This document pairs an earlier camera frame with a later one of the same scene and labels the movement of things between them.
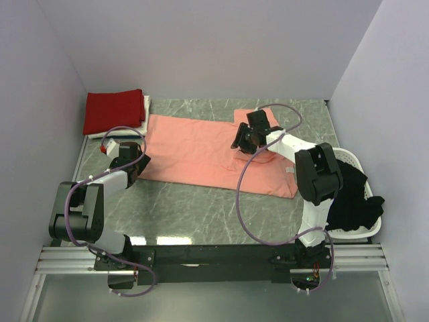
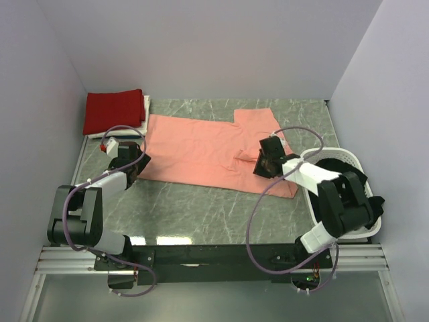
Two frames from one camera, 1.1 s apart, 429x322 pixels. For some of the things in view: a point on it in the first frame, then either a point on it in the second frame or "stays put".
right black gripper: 239,141 to 257,169
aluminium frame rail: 60,260 stays put
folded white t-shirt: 141,131 stays put
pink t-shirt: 200,153 stays put
